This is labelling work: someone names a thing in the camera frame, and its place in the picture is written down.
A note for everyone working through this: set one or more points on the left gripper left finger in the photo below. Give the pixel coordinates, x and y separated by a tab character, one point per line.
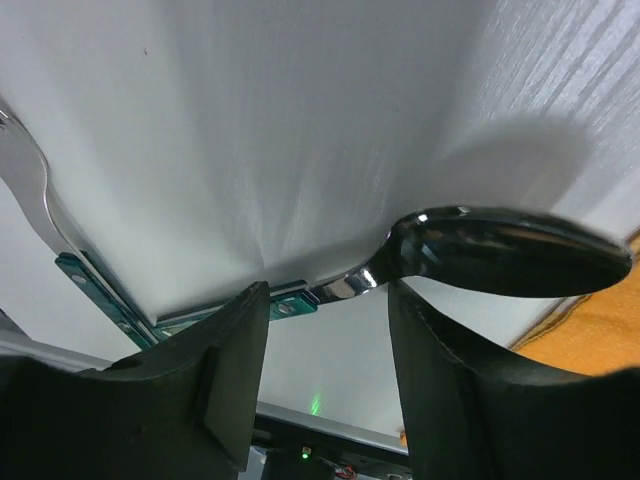
182	409

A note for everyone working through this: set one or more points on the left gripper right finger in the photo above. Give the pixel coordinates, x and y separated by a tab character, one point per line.
475	410

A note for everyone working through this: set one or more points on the orange Mickey Mouse placemat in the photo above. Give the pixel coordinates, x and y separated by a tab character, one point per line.
591	335

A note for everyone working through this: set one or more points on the spoon with green handle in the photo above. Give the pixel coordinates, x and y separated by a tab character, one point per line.
494	250

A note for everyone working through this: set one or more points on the fork with green handle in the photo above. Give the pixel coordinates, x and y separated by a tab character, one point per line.
26	172

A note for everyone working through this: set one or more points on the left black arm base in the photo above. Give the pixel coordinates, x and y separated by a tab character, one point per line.
314	455

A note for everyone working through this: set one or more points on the aluminium rail frame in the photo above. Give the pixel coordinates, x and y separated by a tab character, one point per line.
14	341

